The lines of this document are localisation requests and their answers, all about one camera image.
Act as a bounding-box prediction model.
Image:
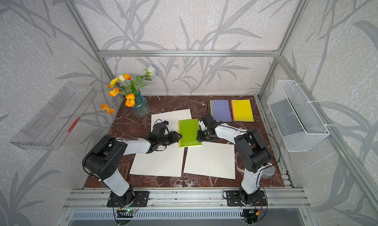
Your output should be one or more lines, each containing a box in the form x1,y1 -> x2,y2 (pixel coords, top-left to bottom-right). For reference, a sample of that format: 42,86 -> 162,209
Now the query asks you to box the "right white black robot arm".
197,121 -> 272,195

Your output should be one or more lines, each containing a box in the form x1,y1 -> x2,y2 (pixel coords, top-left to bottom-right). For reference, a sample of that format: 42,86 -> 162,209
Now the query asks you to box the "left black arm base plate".
106,191 -> 150,208

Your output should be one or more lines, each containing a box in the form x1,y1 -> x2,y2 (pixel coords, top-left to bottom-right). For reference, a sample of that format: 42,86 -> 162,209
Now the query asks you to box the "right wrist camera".
199,114 -> 217,130

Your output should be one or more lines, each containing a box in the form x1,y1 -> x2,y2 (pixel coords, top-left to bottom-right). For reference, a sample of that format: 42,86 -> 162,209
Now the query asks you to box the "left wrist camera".
152,121 -> 169,137

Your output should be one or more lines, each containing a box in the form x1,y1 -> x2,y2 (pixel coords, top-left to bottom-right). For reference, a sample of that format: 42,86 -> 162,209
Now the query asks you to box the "clear plastic wall tray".
10,82 -> 97,151

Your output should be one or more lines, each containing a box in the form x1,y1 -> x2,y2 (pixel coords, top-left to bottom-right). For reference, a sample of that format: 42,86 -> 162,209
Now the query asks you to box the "yellow notebook pink spine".
231,100 -> 254,122

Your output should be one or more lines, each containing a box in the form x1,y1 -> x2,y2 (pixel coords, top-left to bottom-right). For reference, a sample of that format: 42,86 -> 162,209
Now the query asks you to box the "white wire mesh basket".
267,80 -> 330,153

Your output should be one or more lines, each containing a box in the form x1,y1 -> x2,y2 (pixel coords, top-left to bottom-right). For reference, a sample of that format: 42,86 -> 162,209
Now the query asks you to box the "brown slotted spatula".
118,164 -> 130,180

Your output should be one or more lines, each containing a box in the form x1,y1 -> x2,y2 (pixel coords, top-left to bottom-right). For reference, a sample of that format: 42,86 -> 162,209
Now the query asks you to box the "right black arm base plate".
225,190 -> 267,207

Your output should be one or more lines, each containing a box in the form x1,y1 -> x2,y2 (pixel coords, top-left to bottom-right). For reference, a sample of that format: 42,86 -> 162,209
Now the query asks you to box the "clear glass cup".
261,166 -> 275,179

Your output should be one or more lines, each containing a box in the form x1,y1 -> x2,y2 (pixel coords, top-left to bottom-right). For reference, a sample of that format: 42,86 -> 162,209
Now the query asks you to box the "glass vase with flowers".
106,65 -> 157,118

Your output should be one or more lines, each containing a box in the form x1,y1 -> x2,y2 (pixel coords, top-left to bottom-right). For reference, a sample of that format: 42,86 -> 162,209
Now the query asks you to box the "purple notebook green spine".
210,100 -> 232,122

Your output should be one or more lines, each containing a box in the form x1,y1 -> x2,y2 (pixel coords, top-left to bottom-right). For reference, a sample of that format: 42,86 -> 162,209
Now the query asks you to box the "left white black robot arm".
82,131 -> 182,197

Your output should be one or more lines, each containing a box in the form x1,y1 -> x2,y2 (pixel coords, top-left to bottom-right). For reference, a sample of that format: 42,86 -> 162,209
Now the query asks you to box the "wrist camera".
199,114 -> 217,130
152,121 -> 169,137

